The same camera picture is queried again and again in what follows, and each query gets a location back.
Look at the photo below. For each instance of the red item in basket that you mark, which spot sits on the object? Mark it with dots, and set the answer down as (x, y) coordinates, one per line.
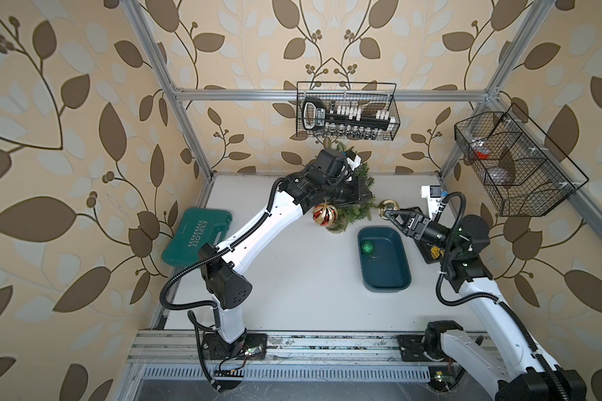
(479, 149)

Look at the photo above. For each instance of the red gold striped ornament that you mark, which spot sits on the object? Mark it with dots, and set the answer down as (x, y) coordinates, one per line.
(325, 215)

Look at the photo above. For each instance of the green glitter ball ornament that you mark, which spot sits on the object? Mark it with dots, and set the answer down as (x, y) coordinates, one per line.
(367, 247)

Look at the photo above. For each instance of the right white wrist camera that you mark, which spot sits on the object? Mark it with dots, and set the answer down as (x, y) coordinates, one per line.
(434, 195)

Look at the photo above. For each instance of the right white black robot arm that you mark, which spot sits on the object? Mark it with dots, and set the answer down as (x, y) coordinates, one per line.
(523, 370)

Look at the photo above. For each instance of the black wire basket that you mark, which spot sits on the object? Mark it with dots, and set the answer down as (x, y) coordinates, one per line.
(369, 97)
(530, 171)

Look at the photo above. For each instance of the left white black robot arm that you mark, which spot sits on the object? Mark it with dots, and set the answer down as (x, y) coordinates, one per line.
(333, 178)

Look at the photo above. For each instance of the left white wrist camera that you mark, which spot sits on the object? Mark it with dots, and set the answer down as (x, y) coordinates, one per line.
(353, 162)

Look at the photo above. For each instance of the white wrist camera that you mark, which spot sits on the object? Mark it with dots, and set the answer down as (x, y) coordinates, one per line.
(434, 195)
(353, 162)

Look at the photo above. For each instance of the dark teal plastic tray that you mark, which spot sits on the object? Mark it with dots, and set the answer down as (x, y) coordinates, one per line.
(387, 269)

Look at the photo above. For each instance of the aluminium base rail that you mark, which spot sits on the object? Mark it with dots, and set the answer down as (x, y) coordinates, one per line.
(289, 347)

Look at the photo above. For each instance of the gold ball ornament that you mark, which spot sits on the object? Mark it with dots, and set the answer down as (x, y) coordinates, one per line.
(387, 206)

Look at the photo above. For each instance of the right black wire basket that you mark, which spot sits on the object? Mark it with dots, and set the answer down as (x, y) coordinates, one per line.
(530, 171)

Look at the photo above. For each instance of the back black wire basket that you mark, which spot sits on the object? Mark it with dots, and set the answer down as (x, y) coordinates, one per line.
(369, 97)

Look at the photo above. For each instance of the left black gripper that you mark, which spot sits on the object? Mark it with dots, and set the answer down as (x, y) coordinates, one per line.
(354, 195)

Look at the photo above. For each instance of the black socket tool set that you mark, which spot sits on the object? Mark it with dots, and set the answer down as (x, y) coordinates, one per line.
(316, 115)

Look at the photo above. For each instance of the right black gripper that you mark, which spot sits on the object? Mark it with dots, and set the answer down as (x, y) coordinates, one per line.
(415, 225)

